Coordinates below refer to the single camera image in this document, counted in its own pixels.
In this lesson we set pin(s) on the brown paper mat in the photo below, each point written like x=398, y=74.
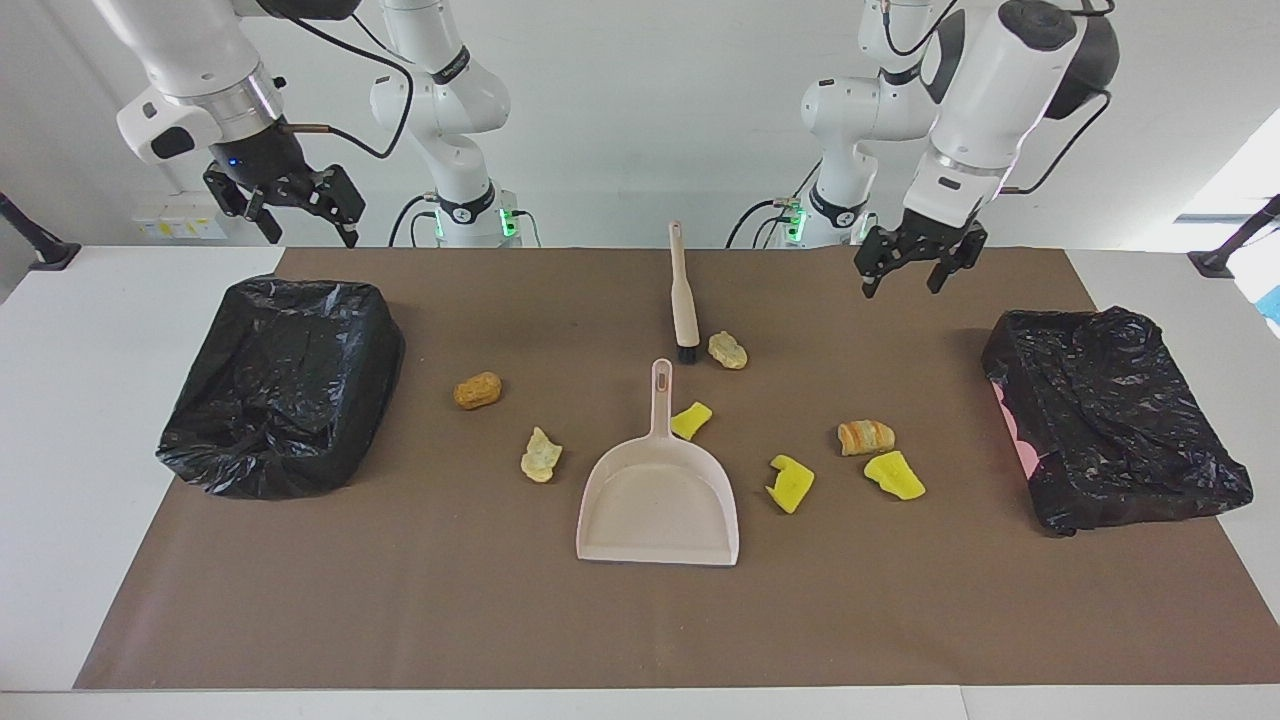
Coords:
x=400, y=600

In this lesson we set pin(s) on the small yellow sponge piece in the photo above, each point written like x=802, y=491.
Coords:
x=690, y=421

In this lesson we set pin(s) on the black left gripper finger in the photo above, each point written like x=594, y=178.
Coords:
x=878, y=258
x=962, y=265

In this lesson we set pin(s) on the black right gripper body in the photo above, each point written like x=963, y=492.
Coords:
x=262, y=162

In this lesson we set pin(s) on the blue object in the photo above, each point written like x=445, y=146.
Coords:
x=1274, y=305

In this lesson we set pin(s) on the orange striped croissant piece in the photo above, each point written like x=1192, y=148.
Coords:
x=866, y=437

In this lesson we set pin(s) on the beige brush black bristles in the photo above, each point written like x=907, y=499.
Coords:
x=684, y=300

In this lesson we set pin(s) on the brown bread nugget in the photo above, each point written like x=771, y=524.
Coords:
x=478, y=391

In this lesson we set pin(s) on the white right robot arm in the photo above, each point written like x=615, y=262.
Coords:
x=445, y=110

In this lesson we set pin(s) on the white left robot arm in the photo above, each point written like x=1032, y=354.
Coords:
x=985, y=90

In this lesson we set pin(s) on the beige plastic dustpan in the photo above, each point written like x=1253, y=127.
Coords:
x=655, y=510

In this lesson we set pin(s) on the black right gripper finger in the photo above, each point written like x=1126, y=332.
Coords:
x=235, y=195
x=335, y=195

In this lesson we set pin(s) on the pink bin with black bag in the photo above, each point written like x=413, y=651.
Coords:
x=1110, y=420

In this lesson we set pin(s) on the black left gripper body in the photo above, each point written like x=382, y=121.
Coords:
x=930, y=242

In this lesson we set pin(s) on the white wall socket box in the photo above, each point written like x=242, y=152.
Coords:
x=180, y=222

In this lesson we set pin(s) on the pale yellow food piece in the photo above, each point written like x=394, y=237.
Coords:
x=540, y=458

